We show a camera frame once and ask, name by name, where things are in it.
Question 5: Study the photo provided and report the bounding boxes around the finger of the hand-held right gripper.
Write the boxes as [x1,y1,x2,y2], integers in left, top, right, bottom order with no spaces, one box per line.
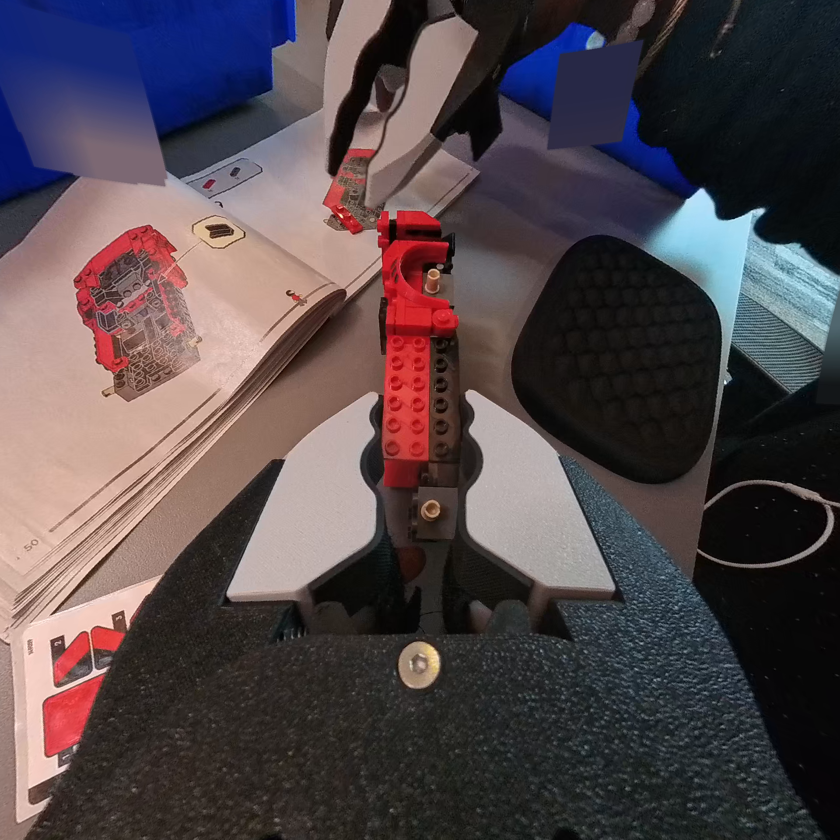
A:
[325,0,431,177]
[363,20,476,210]

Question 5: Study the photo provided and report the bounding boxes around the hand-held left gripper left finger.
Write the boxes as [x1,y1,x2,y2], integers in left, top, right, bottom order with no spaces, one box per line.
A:
[225,391,389,618]

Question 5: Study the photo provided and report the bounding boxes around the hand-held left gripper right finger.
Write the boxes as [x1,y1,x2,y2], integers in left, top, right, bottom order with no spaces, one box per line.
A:
[458,388,623,618]

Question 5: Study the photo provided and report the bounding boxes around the red and black brick model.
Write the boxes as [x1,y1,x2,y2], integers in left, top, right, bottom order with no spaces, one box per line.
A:
[376,210,468,542]

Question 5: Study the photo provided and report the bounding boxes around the person's right forearm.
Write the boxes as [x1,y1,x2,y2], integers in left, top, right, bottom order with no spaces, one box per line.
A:
[633,0,840,263]

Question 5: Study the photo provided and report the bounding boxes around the person's right hand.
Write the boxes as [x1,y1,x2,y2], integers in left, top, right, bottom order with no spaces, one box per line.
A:
[525,0,631,63]

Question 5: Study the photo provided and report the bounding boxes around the blue plastic bin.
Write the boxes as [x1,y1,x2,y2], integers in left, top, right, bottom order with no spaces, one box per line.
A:
[499,23,700,198]
[0,0,296,204]

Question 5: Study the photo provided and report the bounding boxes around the black honeycomb wrist rest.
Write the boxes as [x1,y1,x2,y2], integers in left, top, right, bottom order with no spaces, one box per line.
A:
[511,234,724,485]

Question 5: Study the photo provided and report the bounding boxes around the open instruction booklet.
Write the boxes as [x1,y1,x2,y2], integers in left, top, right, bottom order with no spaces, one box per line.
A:
[0,108,480,641]

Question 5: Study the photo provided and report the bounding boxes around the black dotted cloth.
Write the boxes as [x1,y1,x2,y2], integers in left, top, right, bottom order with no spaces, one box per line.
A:
[692,394,840,840]

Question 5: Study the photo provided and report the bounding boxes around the red sticker sheet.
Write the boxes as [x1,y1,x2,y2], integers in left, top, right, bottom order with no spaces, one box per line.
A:
[12,577,161,824]

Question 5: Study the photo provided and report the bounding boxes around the black mesh mat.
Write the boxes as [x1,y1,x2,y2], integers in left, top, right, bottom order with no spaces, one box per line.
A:
[728,289,831,395]

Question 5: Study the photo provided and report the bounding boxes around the beaded bracelet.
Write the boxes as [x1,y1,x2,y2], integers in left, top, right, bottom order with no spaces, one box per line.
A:
[613,0,690,73]

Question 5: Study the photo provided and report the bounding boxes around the white cable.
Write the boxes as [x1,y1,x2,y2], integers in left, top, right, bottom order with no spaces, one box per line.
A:
[696,479,840,568]

